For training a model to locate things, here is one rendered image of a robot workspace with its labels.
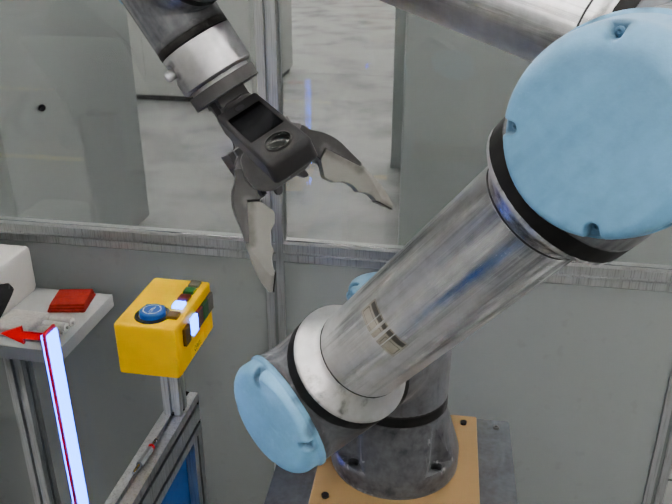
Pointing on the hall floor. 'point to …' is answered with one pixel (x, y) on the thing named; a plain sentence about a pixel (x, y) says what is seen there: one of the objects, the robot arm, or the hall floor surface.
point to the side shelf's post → (32, 430)
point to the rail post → (197, 472)
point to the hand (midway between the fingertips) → (336, 252)
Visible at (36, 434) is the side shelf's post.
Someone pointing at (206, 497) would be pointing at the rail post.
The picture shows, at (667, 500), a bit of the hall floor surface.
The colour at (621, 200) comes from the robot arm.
